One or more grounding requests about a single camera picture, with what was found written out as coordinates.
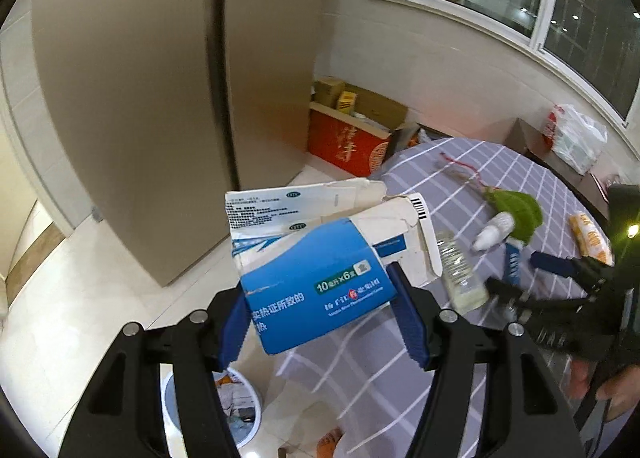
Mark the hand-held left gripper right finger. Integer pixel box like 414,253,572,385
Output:
386,261,587,458

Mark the white plastic bag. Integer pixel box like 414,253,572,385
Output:
545,103,609,175

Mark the small brown cardboard box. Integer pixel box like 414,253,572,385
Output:
312,77,347,108

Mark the blue and white medicine box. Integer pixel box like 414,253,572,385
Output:
224,177,443,356

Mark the orange snack packet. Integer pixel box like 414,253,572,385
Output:
569,212,615,267

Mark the red string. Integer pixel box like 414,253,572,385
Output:
439,151,496,194

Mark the clear plastic bottle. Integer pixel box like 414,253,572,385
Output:
436,231,490,317

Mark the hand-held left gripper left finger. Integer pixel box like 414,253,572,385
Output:
57,287,252,458

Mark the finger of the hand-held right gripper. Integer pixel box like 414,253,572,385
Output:
529,251,619,290
485,277,591,325

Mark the red cardboard box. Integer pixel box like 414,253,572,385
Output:
306,101,394,178

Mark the flat brown cardboard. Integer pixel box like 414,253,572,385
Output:
345,86,410,132

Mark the white trash bin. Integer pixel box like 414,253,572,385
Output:
160,368,264,450

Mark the blue white tube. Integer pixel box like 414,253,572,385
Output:
504,238,522,287

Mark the green leaf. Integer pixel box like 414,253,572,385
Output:
482,187,544,245

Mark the person's right hand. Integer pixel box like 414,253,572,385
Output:
567,363,640,403

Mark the dark brown cabinet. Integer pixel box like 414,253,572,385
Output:
505,117,640,219

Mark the small white dropper bottle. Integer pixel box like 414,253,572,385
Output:
471,212,516,253

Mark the brown refrigerator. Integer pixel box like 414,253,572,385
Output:
31,0,337,287

